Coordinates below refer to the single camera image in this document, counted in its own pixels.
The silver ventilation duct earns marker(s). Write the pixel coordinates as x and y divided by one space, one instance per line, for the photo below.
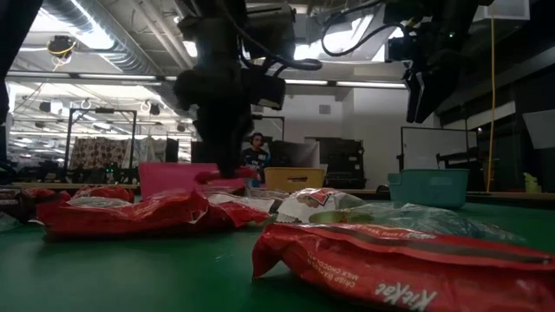
130 47

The white ceiling vent box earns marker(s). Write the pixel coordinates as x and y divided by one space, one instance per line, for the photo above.
503 8

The long ceiling light bar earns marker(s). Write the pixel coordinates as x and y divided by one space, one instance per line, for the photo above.
368 84

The red plastic bin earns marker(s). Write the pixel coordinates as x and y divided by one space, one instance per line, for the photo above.
169 180

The person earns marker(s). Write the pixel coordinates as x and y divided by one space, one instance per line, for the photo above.
260 158

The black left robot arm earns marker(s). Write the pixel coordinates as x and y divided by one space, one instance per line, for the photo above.
13 26

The black ceiling-hung device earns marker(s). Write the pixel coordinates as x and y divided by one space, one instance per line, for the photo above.
60 45

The clear green candy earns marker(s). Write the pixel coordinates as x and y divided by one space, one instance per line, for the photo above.
342 215

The grey monitor back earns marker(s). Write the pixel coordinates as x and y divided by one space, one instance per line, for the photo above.
299 154

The green table mat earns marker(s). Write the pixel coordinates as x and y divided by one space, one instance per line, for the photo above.
130 268

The teal plastic bin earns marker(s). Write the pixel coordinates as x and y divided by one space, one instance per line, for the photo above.
429 188

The white PayDay bar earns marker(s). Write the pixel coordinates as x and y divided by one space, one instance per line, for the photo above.
321 203

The whiteboard with black frame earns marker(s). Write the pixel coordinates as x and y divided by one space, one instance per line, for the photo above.
433 147

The black cabinet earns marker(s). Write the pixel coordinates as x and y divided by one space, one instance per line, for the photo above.
342 162

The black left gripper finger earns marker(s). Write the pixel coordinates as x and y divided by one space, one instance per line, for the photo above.
243 99
204 91

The patterned hanging cloth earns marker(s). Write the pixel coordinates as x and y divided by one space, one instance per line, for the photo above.
97 152

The black rig frame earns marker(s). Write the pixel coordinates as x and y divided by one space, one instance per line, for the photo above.
104 110
277 117

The grey wall vent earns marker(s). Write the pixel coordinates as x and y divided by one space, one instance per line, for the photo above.
324 109

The red white candy bar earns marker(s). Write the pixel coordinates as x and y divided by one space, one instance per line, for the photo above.
256 203

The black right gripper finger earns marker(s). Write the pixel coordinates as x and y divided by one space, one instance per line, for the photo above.
414 99
435 91

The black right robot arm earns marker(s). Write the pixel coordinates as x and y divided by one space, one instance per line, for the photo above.
433 8

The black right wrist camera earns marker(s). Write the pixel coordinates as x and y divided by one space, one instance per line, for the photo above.
399 48

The white angled panel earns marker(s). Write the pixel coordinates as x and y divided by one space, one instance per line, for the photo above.
542 128

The clear blue candy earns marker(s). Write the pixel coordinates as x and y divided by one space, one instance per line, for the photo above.
468 229

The black upright panel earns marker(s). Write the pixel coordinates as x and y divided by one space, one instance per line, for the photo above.
171 150

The yellow-green object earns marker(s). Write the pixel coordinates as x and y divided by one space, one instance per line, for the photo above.
531 184

